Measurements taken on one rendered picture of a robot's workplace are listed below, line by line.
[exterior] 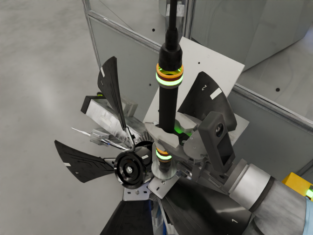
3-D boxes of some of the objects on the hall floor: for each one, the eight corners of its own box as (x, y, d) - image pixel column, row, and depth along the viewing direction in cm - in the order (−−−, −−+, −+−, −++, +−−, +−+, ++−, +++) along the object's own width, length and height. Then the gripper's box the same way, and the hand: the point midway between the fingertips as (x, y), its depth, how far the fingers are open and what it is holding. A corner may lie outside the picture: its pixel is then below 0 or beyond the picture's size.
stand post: (152, 217, 181) (148, 161, 109) (161, 224, 178) (164, 172, 105) (147, 221, 179) (142, 168, 107) (157, 230, 176) (157, 180, 103)
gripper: (216, 210, 47) (135, 148, 55) (244, 168, 52) (166, 118, 60) (226, 194, 40) (132, 127, 48) (257, 148, 45) (168, 94, 53)
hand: (156, 117), depth 51 cm, fingers closed on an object, 4 cm apart
